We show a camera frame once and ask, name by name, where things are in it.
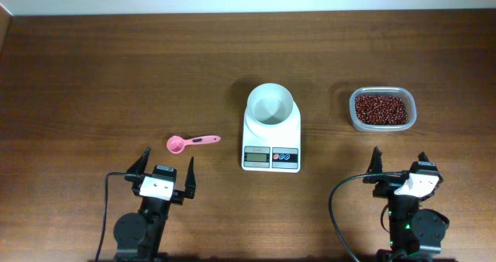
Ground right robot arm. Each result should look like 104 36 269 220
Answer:
363 147 450 261

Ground clear plastic bean container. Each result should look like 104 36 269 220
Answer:
349 87 417 132

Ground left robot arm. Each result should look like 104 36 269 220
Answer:
113 148 196 261

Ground white digital kitchen scale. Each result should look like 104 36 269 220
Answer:
241 102 302 173

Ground red beans in container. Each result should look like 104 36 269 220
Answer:
354 95 408 126

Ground pink measuring scoop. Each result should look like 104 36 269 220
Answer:
167 135 222 154

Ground white round bowl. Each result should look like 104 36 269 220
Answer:
247 83 294 126

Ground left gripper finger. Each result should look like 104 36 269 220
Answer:
184 157 196 199
126 147 151 174

